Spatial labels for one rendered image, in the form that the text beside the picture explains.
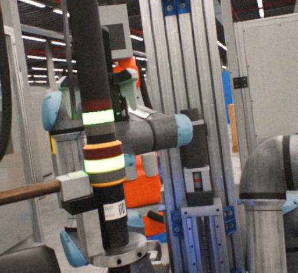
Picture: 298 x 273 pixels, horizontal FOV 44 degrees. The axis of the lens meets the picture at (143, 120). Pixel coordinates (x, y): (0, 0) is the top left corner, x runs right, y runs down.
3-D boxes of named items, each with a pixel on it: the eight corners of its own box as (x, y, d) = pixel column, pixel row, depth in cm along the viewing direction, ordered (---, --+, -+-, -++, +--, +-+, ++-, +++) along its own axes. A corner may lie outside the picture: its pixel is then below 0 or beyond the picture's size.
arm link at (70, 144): (119, 261, 111) (92, 84, 110) (71, 277, 105) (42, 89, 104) (106, 250, 122) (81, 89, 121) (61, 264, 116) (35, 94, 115)
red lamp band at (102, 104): (88, 112, 38) (86, 100, 38) (78, 113, 41) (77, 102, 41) (117, 108, 40) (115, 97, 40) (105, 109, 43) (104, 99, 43)
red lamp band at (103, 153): (92, 161, 38) (90, 150, 38) (79, 158, 42) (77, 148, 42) (129, 153, 40) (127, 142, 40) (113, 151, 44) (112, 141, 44)
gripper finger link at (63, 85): (66, 120, 47) (98, 115, 56) (60, 75, 47) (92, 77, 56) (46, 123, 48) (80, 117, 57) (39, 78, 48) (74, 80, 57)
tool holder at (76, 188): (80, 282, 36) (66, 183, 35) (61, 258, 42) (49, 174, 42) (159, 253, 40) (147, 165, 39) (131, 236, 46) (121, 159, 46)
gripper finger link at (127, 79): (156, 108, 49) (130, 110, 58) (151, 64, 49) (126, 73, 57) (135, 112, 48) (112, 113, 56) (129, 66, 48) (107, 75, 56)
